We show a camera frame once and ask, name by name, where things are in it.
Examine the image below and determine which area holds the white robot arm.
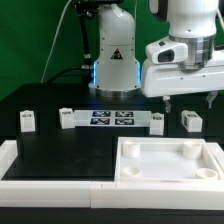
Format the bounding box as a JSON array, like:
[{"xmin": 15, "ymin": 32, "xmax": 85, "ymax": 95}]
[{"xmin": 72, "ymin": 0, "xmax": 224, "ymax": 103}]

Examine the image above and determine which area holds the black cable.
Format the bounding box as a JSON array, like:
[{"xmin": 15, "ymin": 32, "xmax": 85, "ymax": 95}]
[{"xmin": 45, "ymin": 64, "xmax": 93, "ymax": 84}]

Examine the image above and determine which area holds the white cable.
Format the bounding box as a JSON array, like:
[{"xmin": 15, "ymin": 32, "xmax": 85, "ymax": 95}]
[{"xmin": 40, "ymin": 0, "xmax": 73, "ymax": 84}]

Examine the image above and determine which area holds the white U-shaped fence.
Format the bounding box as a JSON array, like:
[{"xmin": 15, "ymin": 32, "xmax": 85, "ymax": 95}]
[{"xmin": 0, "ymin": 140, "xmax": 224, "ymax": 210}]

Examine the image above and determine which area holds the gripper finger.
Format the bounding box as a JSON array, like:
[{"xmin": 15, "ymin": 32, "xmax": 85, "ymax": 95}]
[
  {"xmin": 206, "ymin": 91, "xmax": 218, "ymax": 108},
  {"xmin": 163, "ymin": 96, "xmax": 171, "ymax": 113}
]

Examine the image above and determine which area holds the white square tabletop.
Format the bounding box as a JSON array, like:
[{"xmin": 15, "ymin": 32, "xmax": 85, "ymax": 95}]
[{"xmin": 114, "ymin": 137, "xmax": 224, "ymax": 182}]

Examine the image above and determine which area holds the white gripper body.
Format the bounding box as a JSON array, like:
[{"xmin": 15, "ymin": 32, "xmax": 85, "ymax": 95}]
[{"xmin": 141, "ymin": 61, "xmax": 224, "ymax": 98}]

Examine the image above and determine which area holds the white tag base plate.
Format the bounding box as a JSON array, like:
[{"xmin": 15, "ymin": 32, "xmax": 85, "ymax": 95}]
[{"xmin": 74, "ymin": 110, "xmax": 151, "ymax": 127}]

